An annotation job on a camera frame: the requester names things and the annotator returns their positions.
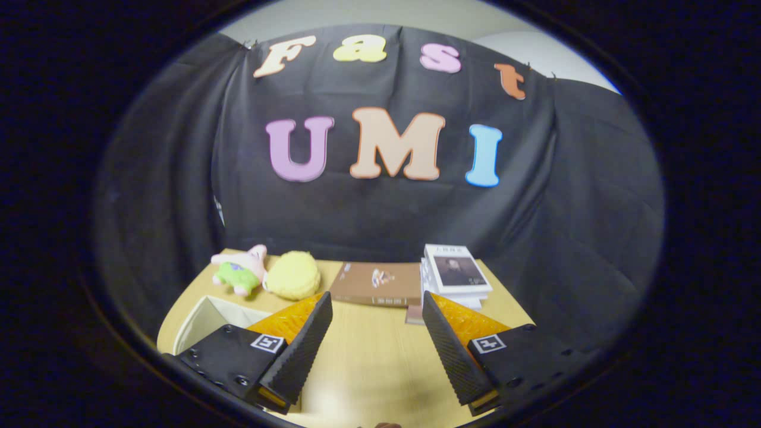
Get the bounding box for white book with portrait cover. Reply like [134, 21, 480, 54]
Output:
[423, 244, 493, 295]

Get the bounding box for yellow round plush toy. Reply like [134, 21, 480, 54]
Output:
[263, 251, 322, 301]

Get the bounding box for pink and green plush toy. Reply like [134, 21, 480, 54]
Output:
[211, 244, 268, 297]

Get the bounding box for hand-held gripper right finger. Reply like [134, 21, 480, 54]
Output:
[421, 290, 596, 418]

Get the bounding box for beige fabric storage box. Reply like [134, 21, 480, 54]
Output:
[172, 295, 274, 357]

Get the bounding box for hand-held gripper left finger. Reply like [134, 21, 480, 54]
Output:
[177, 290, 335, 416]

